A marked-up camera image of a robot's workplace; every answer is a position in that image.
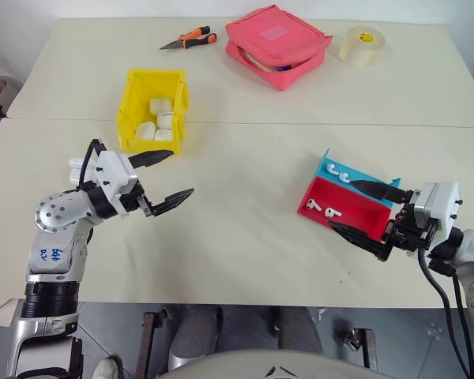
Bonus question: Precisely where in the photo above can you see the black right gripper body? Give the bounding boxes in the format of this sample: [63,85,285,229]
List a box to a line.
[382,190,440,258]

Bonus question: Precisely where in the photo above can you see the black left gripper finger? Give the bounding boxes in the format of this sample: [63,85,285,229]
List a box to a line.
[148,187,196,218]
[127,149,176,169]

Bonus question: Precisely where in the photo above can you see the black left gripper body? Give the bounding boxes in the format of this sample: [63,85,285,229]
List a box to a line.
[118,182,157,220]

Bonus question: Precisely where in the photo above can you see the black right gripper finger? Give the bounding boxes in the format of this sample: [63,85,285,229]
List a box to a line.
[327,220,393,262]
[350,179,415,205]

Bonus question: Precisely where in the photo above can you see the yellow plastic bin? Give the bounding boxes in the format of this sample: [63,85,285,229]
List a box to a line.
[115,67,191,156]

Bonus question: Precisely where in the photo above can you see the blue and red tray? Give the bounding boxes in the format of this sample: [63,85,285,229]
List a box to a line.
[296,147,404,243]

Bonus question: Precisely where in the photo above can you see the rusty metal table leg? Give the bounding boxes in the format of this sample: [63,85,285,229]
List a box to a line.
[361,328,379,371]
[141,310,161,379]

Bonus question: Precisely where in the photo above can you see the orange and black pliers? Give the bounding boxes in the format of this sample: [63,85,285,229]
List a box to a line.
[159,25,218,51]

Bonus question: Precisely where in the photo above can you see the dark rounded shape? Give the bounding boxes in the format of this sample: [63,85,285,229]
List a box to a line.
[168,305,224,369]

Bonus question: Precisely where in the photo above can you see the clear tape roll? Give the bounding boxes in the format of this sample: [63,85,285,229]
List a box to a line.
[337,24,387,69]

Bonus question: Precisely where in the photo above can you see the silver robot torso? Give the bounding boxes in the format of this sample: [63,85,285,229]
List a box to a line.
[156,348,393,379]

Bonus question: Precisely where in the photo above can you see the white shoe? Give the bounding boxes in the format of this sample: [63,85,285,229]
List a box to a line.
[92,356,120,379]

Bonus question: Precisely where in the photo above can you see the pink fabric pouch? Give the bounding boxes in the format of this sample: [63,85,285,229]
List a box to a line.
[224,4,335,92]

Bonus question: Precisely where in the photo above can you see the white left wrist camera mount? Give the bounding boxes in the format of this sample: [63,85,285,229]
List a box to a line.
[95,150,139,200]

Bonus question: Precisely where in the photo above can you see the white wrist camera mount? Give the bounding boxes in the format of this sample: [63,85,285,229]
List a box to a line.
[95,150,139,200]
[414,181,464,239]

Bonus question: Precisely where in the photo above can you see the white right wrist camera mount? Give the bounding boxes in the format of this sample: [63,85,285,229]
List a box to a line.
[414,181,464,239]

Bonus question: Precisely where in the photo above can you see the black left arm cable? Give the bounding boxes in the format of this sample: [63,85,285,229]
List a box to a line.
[77,138,107,191]

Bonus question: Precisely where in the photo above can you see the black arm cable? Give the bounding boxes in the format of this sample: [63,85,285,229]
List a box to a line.
[417,235,474,379]
[77,138,107,191]

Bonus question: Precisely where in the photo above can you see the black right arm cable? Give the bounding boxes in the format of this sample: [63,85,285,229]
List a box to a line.
[417,235,474,379]

